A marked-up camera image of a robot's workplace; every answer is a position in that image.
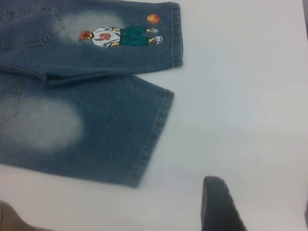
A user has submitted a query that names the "blue denim shorts cartoon print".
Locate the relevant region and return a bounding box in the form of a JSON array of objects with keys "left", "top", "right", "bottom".
[{"left": 0, "top": 0, "right": 185, "bottom": 189}]

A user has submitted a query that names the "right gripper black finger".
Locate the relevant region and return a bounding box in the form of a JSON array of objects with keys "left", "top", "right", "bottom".
[{"left": 201, "top": 176, "right": 249, "bottom": 231}]

